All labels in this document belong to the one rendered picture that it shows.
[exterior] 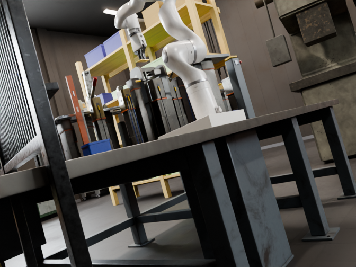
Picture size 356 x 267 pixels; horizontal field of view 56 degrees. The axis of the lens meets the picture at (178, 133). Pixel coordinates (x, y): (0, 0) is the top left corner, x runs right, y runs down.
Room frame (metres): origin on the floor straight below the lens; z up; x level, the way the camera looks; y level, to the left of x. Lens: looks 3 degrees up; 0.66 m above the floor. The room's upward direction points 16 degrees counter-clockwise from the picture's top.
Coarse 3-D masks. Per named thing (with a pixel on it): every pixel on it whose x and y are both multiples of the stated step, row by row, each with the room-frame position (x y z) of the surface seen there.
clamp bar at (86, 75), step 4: (84, 72) 1.83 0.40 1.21; (88, 72) 1.82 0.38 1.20; (84, 76) 1.83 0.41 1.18; (88, 76) 1.84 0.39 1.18; (84, 80) 1.84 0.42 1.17; (88, 80) 1.84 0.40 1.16; (88, 84) 1.84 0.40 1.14; (88, 88) 1.84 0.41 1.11; (88, 92) 1.84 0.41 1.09; (88, 96) 1.84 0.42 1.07
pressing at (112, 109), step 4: (220, 92) 2.64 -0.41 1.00; (104, 108) 1.94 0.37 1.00; (108, 108) 1.95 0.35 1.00; (112, 108) 1.96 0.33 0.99; (116, 108) 1.97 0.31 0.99; (84, 112) 1.86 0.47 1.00; (88, 112) 1.88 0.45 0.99; (112, 112) 2.14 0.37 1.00; (116, 112) 2.18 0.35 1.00; (120, 112) 2.20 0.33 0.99; (60, 116) 1.79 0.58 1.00; (64, 116) 1.80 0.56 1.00; (68, 116) 1.81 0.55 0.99; (72, 116) 1.82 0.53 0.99; (84, 116) 1.99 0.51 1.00; (56, 120) 1.87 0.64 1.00; (72, 120) 2.02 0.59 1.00; (76, 120) 2.05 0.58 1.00
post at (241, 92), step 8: (232, 64) 2.21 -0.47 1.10; (232, 72) 2.22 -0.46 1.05; (240, 72) 2.23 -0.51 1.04; (232, 80) 2.24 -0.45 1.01; (240, 80) 2.21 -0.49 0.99; (240, 88) 2.20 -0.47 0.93; (240, 96) 2.22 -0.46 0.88; (248, 96) 2.23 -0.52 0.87; (240, 104) 2.23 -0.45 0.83; (248, 104) 2.22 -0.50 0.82; (248, 112) 2.21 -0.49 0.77
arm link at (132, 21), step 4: (128, 16) 2.10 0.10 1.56; (132, 16) 2.11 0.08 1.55; (136, 16) 2.13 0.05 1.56; (128, 20) 2.10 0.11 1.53; (132, 20) 2.11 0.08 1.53; (136, 20) 2.12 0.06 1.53; (128, 24) 2.11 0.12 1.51; (132, 24) 2.11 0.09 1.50; (136, 24) 2.11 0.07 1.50; (128, 28) 2.12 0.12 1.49; (132, 28) 2.11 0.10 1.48
